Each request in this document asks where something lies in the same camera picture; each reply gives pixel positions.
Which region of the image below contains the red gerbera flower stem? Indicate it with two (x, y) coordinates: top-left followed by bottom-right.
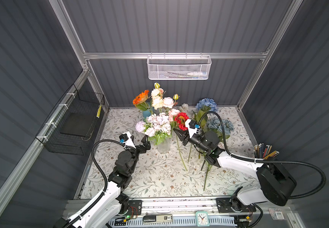
(175, 112), (189, 171)

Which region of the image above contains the clear ribbed glass vase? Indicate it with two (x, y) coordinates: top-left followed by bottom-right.
(157, 138), (171, 154)

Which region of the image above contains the pink rose flower stem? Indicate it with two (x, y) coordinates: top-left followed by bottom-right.
(163, 97), (180, 122)

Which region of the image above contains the orange gerbera flower stem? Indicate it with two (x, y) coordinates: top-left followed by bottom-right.
(133, 90), (154, 114)

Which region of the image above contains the cream rose flower spray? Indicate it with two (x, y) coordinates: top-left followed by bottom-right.
(151, 82), (164, 110)

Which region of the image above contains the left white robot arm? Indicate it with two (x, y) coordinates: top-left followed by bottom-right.
(53, 132), (151, 228)

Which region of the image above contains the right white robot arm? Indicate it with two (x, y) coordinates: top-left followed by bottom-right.
(174, 111), (327, 212)

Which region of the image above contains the teal cylindrical vase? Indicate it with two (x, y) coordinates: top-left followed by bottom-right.
(142, 110), (152, 120)

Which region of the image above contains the light blue hydrangea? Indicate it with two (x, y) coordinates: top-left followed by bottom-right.
(207, 118), (234, 141)

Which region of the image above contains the lilac pink flower bunch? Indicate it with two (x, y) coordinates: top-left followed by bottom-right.
(136, 113), (172, 145)

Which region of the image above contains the floral patterned table mat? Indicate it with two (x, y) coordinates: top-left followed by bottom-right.
(80, 106), (259, 200)

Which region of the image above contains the dark blue hydrangea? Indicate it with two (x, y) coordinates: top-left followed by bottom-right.
(196, 98), (218, 112)

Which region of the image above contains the pink pencil cup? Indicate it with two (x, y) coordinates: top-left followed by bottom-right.
(253, 143), (280, 159)

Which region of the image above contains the yellow tag on basket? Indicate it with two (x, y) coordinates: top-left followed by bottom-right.
(96, 104), (102, 118)

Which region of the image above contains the small teal alarm clock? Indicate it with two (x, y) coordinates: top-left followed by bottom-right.
(196, 211), (210, 227)

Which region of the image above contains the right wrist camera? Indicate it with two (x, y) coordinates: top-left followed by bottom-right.
(185, 119), (201, 138)

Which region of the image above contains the silver black device on rail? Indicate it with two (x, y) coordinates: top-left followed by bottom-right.
(143, 214), (173, 224)

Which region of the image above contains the black wire mesh basket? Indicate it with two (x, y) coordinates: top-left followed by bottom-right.
(36, 85), (105, 156)

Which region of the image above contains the white wire mesh basket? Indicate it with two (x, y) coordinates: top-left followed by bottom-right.
(146, 55), (212, 80)

